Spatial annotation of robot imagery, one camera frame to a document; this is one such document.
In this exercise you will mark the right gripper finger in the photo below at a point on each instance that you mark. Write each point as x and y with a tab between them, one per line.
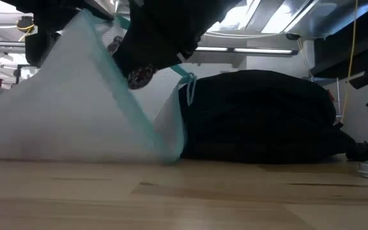
152	51

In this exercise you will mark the teal mesh zipper pouch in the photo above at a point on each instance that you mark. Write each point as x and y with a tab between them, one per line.
59	111

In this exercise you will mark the black backpack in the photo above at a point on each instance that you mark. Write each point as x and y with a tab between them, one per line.
260	118

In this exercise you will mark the ceiling light tube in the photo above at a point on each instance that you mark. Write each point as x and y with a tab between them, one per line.
251	50

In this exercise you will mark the metal shelf rack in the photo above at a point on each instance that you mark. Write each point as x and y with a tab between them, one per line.
338	99

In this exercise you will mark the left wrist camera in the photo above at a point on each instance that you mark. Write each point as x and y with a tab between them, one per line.
40	48

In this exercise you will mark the black background rig frame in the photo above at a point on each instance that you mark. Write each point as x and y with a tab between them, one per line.
18	73

